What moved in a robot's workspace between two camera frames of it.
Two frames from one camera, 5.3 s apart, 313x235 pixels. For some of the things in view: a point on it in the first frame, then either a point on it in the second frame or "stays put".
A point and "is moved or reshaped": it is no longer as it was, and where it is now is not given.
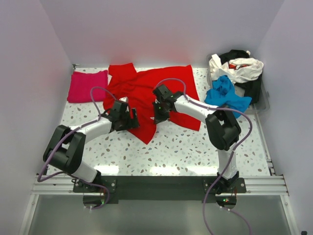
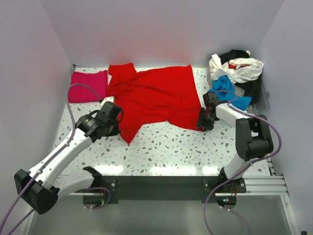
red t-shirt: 138,88 is moved or reshaped
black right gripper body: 158,111 -> 204,120
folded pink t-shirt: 81,83 stays put
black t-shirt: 250,89 stays put
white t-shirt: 238,70 stays put
